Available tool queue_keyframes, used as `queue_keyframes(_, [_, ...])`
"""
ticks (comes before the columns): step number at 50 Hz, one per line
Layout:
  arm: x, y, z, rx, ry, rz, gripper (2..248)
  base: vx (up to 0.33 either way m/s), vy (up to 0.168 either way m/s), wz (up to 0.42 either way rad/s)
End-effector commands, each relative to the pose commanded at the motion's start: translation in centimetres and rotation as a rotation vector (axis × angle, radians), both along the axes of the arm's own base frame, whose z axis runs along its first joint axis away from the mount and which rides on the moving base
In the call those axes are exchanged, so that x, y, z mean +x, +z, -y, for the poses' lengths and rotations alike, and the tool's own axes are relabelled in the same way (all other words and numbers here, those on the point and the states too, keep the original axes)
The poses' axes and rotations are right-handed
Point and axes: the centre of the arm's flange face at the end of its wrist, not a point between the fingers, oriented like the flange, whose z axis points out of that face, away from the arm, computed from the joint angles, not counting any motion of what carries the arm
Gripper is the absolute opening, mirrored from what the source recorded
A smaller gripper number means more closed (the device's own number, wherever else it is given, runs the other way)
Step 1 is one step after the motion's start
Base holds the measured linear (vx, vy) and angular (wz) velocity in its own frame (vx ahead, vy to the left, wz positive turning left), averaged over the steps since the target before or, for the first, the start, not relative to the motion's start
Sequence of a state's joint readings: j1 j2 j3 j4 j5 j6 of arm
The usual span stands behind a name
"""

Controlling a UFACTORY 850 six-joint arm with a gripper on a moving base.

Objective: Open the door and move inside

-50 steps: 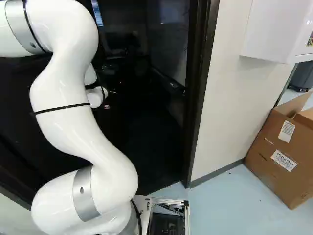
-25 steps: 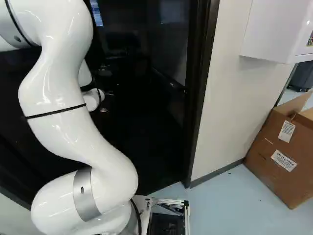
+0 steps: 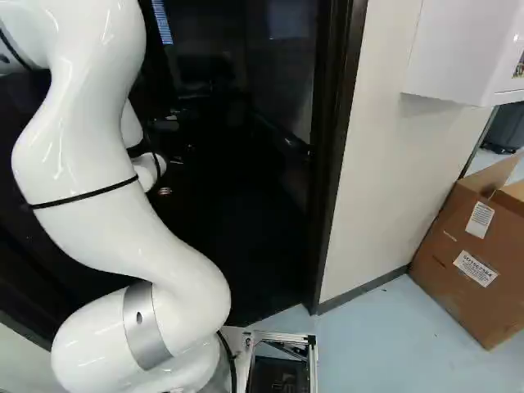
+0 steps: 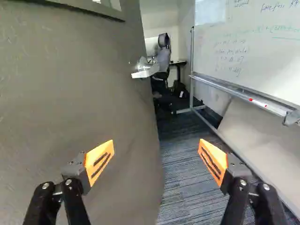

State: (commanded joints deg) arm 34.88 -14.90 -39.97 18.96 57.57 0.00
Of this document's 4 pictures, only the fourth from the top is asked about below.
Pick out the whiteboard on metal stand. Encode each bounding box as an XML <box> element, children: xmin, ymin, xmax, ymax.
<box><xmin>176</xmin><ymin>0</ymin><xmax>300</xmax><ymax>213</ymax></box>

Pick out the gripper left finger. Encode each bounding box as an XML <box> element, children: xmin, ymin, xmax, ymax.
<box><xmin>22</xmin><ymin>139</ymin><xmax>115</xmax><ymax>225</ymax></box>

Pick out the black office chair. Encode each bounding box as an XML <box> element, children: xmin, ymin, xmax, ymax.
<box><xmin>150</xmin><ymin>32</ymin><xmax>178</xmax><ymax>115</ymax></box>

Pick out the desk with black leg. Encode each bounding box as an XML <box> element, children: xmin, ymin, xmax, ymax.
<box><xmin>168</xmin><ymin>60</ymin><xmax>188</xmax><ymax>89</ymax></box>

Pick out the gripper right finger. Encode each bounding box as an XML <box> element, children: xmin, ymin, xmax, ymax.
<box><xmin>197</xmin><ymin>138</ymin><xmax>289</xmax><ymax>225</ymax></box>

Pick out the black bag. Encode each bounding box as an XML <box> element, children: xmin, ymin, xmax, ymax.
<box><xmin>171</xmin><ymin>80</ymin><xmax>190</xmax><ymax>99</ymax></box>

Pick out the grey door with silver handle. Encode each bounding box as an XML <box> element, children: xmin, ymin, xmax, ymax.
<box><xmin>0</xmin><ymin>0</ymin><xmax>165</xmax><ymax>225</ymax></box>

